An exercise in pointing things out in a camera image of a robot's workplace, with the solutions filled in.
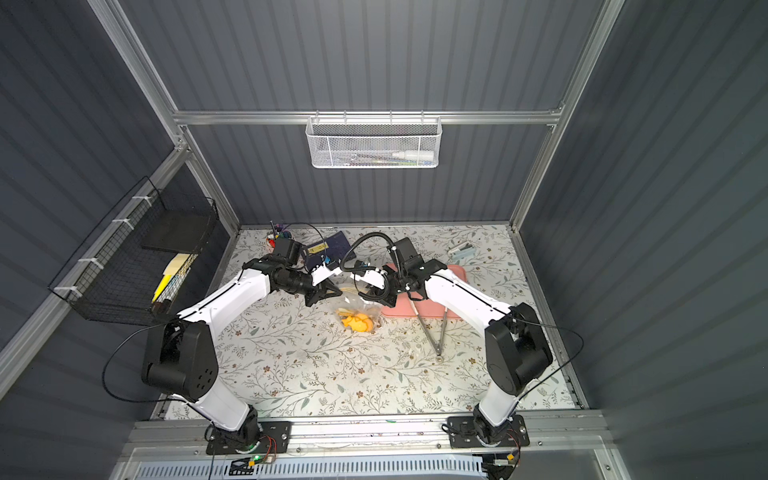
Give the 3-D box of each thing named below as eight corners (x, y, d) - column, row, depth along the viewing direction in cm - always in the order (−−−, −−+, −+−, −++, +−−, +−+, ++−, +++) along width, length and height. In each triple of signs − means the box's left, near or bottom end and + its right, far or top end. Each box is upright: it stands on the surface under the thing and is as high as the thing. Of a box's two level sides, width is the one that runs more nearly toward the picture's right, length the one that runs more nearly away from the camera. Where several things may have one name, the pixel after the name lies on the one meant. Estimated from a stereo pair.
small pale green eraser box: (455, 265, 111) (456, 260, 108) (448, 255, 114) (449, 250, 112) (477, 257, 113) (479, 253, 111) (470, 248, 116) (472, 243, 114)
